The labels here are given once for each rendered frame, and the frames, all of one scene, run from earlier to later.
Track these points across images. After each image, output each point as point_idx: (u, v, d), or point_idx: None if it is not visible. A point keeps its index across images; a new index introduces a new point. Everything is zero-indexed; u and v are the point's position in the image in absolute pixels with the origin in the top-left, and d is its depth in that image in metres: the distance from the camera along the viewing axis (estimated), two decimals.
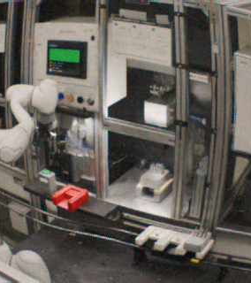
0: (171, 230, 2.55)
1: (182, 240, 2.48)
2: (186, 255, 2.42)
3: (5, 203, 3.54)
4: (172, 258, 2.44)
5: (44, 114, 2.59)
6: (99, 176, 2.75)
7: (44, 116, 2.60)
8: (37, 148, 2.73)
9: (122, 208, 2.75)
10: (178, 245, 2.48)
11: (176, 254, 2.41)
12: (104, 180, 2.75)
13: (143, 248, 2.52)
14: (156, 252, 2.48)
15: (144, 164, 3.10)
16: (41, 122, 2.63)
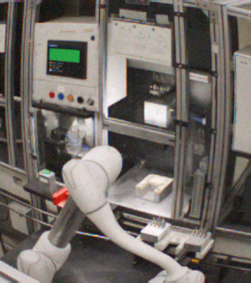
0: (171, 230, 2.55)
1: (182, 240, 2.48)
2: (186, 255, 2.42)
3: (5, 203, 3.54)
4: (172, 258, 2.44)
5: None
6: None
7: None
8: None
9: (122, 208, 2.75)
10: (178, 245, 2.48)
11: (176, 254, 2.41)
12: None
13: None
14: None
15: (144, 164, 3.10)
16: None
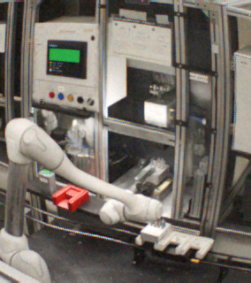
0: (171, 230, 2.55)
1: (182, 240, 2.48)
2: (186, 255, 2.42)
3: (5, 203, 3.54)
4: (172, 258, 2.44)
5: None
6: (99, 176, 2.75)
7: None
8: None
9: None
10: (178, 245, 2.48)
11: (176, 254, 2.41)
12: (104, 180, 2.75)
13: (143, 248, 2.52)
14: (156, 252, 2.48)
15: (144, 164, 3.10)
16: None
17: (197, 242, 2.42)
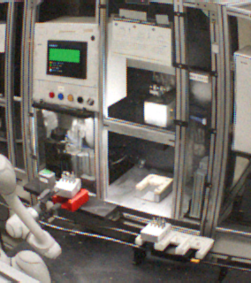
0: (171, 230, 2.55)
1: (182, 240, 2.48)
2: (186, 255, 2.42)
3: (5, 203, 3.54)
4: (172, 258, 2.44)
5: None
6: (99, 176, 2.75)
7: None
8: None
9: (122, 208, 2.75)
10: (178, 245, 2.48)
11: (176, 254, 2.41)
12: (104, 180, 2.75)
13: (143, 248, 2.52)
14: (156, 252, 2.48)
15: (144, 164, 3.10)
16: None
17: (197, 242, 2.42)
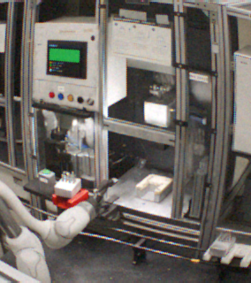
0: (234, 243, 2.38)
1: (245, 253, 2.31)
2: (248, 266, 2.24)
3: (5, 203, 3.54)
4: (236, 271, 2.27)
5: None
6: (99, 176, 2.75)
7: None
8: None
9: (122, 208, 2.75)
10: (241, 257, 2.31)
11: (240, 266, 2.24)
12: None
13: (143, 248, 2.52)
14: (222, 266, 2.31)
15: (144, 164, 3.10)
16: None
17: None
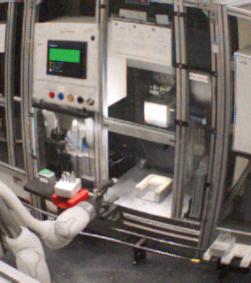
0: (234, 243, 2.38)
1: (245, 253, 2.31)
2: (248, 266, 2.24)
3: (5, 203, 3.54)
4: (236, 271, 2.27)
5: None
6: (99, 176, 2.75)
7: None
8: None
9: (122, 208, 2.75)
10: (241, 257, 2.31)
11: (240, 266, 2.24)
12: None
13: (143, 248, 2.52)
14: (222, 266, 2.31)
15: (144, 164, 3.10)
16: None
17: None
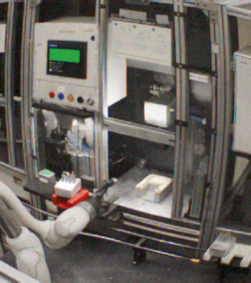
0: (234, 243, 2.38)
1: (245, 253, 2.31)
2: (248, 266, 2.24)
3: (5, 203, 3.54)
4: (236, 271, 2.27)
5: None
6: (99, 176, 2.75)
7: None
8: (106, 186, 2.40)
9: (122, 208, 2.75)
10: (241, 257, 2.31)
11: (240, 266, 2.24)
12: None
13: (143, 248, 2.52)
14: (222, 266, 2.31)
15: (144, 164, 3.10)
16: None
17: None
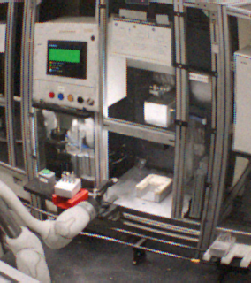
0: (234, 243, 2.38)
1: (245, 253, 2.31)
2: (248, 266, 2.24)
3: (5, 203, 3.54)
4: (236, 271, 2.27)
5: None
6: (99, 176, 2.75)
7: None
8: (106, 186, 2.40)
9: (122, 208, 2.75)
10: (241, 257, 2.31)
11: (240, 266, 2.24)
12: None
13: (143, 248, 2.52)
14: (222, 266, 2.31)
15: (144, 164, 3.10)
16: None
17: None
